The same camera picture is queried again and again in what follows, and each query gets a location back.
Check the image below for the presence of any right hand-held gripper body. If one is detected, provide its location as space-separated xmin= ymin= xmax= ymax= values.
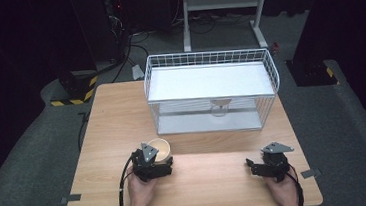
xmin=260 ymin=139 xmax=298 ymax=184

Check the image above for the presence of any white wire shelf rack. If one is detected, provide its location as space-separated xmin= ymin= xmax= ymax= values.
xmin=141 ymin=44 xmax=286 ymax=140

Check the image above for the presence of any grey tape strip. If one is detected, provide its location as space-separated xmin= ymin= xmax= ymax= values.
xmin=59 ymin=193 xmax=83 ymax=205
xmin=299 ymin=167 xmax=323 ymax=180

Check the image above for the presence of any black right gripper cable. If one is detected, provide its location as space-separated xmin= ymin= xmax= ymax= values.
xmin=285 ymin=163 xmax=306 ymax=206

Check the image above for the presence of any white metal stand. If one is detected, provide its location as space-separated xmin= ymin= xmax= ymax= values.
xmin=179 ymin=0 xmax=276 ymax=56

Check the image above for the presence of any clear jar with white lid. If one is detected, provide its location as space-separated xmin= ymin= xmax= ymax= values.
xmin=209 ymin=98 xmax=234 ymax=120

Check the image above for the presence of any cream ceramic cup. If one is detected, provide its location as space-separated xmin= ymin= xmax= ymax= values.
xmin=146 ymin=136 xmax=174 ymax=164

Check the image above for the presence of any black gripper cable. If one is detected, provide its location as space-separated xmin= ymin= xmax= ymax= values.
xmin=285 ymin=163 xmax=306 ymax=206
xmin=113 ymin=154 xmax=140 ymax=206

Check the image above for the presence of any black cable beside table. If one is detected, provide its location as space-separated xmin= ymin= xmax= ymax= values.
xmin=74 ymin=110 xmax=93 ymax=153

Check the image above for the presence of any black floor cable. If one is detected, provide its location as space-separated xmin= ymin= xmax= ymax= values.
xmin=93 ymin=32 xmax=153 ymax=85

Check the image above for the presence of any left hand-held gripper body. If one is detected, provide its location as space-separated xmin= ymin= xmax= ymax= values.
xmin=129 ymin=140 xmax=163 ymax=185

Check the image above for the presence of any dark equipment rack with wires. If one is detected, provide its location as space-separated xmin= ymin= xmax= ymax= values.
xmin=100 ymin=0 xmax=135 ymax=65

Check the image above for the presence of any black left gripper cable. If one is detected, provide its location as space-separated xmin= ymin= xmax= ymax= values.
xmin=113 ymin=154 xmax=140 ymax=206

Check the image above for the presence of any grey box on floor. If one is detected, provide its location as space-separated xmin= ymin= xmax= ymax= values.
xmin=131 ymin=63 xmax=146 ymax=81

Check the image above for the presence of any small red object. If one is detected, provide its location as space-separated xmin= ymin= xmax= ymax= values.
xmin=270 ymin=41 xmax=281 ymax=56

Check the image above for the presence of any black base with striped edge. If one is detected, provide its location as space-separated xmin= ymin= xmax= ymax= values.
xmin=47 ymin=68 xmax=101 ymax=109
xmin=285 ymin=54 xmax=340 ymax=90

